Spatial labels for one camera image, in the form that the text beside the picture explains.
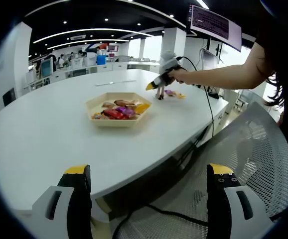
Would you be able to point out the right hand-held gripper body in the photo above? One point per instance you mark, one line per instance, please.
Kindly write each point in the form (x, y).
(168, 61)

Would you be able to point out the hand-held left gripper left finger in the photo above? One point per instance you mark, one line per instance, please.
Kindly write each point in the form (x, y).
(78, 211)

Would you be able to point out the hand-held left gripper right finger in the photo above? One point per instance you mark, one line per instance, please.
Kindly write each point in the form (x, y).
(216, 211)

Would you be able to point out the purple snack packet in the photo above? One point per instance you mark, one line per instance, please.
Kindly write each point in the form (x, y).
(125, 111)
(169, 92)

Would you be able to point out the small yellow snack packet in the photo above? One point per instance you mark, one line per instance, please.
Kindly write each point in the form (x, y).
(180, 95)

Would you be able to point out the yellow translucent snack packet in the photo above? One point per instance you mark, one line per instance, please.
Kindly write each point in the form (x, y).
(142, 107)

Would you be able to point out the pile of colourful snack packets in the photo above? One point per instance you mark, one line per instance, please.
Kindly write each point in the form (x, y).
(124, 102)

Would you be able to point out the brown snack packet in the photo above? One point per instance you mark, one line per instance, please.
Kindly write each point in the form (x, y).
(107, 104)

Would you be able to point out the red snack packet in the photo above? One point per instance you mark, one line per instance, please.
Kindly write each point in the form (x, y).
(112, 114)

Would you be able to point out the beige hexagonal container tray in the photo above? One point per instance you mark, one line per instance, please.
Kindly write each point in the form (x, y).
(119, 123)

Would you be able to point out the orange snack packet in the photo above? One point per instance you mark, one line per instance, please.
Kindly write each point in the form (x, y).
(97, 116)

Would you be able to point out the person's right hand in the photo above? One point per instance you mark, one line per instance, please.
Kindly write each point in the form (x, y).
(181, 76)

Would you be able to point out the white cabinet desk row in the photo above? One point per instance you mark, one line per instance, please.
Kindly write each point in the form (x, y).
(119, 66)

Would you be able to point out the small black table device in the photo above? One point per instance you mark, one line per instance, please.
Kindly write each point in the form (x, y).
(213, 95)

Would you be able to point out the blue storage bin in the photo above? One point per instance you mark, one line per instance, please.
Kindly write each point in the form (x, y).
(101, 60)

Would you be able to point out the grey mesh office chair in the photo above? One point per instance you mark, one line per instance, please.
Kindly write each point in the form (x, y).
(258, 161)

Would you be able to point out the white storage bin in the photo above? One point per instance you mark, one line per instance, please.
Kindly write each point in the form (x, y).
(76, 64)

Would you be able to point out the desktop computer monitor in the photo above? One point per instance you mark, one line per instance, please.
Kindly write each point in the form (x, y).
(46, 68)

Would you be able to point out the person's dark hair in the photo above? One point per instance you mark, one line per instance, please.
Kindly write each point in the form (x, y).
(279, 87)

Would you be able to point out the person's black shirt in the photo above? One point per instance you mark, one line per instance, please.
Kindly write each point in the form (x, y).
(283, 49)

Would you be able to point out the black chair backrest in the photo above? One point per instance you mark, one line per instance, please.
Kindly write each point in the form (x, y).
(9, 97)

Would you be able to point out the large wall monitor screen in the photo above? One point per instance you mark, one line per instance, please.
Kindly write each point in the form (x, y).
(213, 25)

